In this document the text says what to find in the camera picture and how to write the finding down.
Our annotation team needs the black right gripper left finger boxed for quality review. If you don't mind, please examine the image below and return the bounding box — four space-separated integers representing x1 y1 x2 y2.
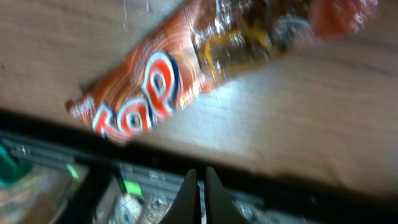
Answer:
159 169 201 224

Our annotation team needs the black mounting rail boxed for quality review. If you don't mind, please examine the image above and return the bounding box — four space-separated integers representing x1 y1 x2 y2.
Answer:
1 132 397 223

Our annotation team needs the orange Top chocolate bar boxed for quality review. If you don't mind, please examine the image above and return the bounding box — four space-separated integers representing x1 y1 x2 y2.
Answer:
66 0 379 144

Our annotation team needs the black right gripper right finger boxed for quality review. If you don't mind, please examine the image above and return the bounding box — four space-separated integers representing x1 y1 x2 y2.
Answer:
205 167 249 224

